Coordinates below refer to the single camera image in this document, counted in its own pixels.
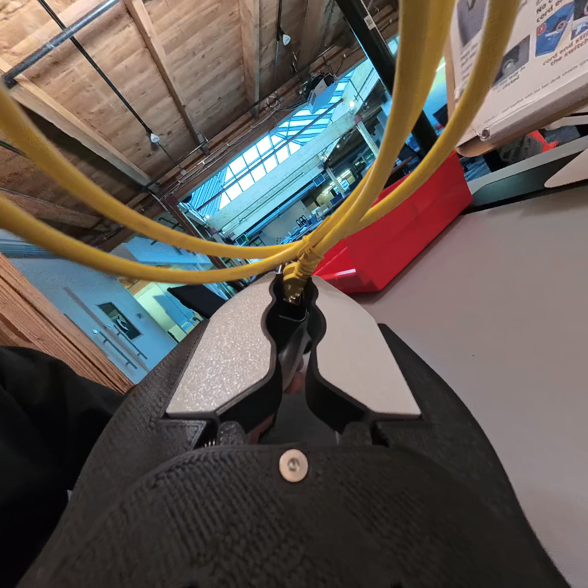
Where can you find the skylight window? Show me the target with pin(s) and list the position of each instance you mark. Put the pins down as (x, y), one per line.
(257, 160)

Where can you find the dark grey slab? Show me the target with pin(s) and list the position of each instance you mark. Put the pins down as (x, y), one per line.
(514, 179)

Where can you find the red plastic bin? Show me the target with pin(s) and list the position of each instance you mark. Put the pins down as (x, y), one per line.
(404, 239)

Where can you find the printed instruction board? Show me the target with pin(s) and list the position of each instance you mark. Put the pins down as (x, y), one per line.
(528, 69)

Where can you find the person's left hand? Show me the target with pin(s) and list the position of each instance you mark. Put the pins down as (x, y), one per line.
(295, 383)

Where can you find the white stand base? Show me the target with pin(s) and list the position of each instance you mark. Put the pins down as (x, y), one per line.
(572, 172)

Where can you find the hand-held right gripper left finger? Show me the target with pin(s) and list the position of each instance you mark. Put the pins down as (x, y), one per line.
(220, 363)

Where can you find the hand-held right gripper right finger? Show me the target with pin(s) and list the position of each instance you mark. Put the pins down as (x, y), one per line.
(363, 363)

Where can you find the person's black hoodie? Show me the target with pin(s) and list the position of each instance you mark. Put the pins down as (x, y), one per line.
(36, 436)

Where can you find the black office chair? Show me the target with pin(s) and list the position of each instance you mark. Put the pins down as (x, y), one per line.
(197, 298)

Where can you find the ceiling projector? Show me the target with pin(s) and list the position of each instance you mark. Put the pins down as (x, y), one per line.
(319, 96)

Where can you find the black ethernet splitter box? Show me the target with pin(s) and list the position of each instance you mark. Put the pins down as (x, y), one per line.
(291, 340)

